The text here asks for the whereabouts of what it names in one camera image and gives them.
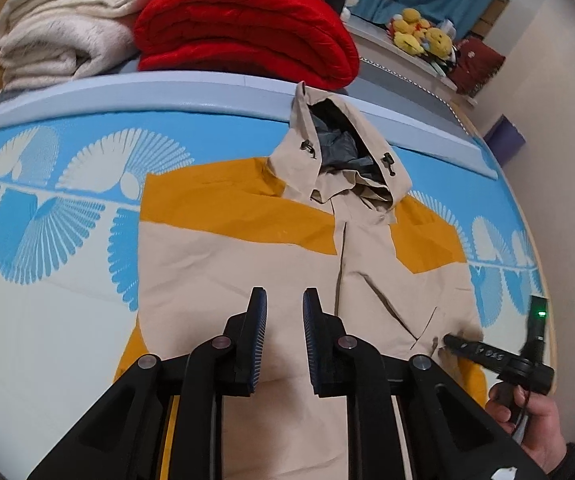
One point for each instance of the cream fluffy folded blanket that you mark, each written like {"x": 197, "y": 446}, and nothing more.
{"x": 62, "y": 30}

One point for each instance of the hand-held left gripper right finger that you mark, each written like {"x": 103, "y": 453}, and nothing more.
{"x": 311, "y": 342}

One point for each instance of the maroon bag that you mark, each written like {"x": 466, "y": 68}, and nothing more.
{"x": 477, "y": 62}

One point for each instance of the blue and white printed bedsheet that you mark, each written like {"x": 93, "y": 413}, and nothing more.
{"x": 52, "y": 280}

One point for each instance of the person's right forearm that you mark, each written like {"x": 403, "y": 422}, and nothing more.
{"x": 567, "y": 462}

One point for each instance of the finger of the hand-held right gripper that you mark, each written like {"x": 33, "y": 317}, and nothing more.
{"x": 472, "y": 349}

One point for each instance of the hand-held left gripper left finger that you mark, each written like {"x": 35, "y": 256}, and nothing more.
{"x": 258, "y": 340}

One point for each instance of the yellow plush toys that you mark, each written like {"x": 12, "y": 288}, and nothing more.
{"x": 420, "y": 32}

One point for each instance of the person's right hand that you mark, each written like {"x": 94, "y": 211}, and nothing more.
{"x": 537, "y": 425}

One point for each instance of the red folded quilted blanket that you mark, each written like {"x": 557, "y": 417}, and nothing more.
{"x": 247, "y": 30}

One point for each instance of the purple box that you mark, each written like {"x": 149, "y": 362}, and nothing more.
{"x": 505, "y": 137}

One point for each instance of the grey mattress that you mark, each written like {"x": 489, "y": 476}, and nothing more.
{"x": 417, "y": 85}

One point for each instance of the beige and mustard hooded jacket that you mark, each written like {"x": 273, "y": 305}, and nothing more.
{"x": 247, "y": 270}

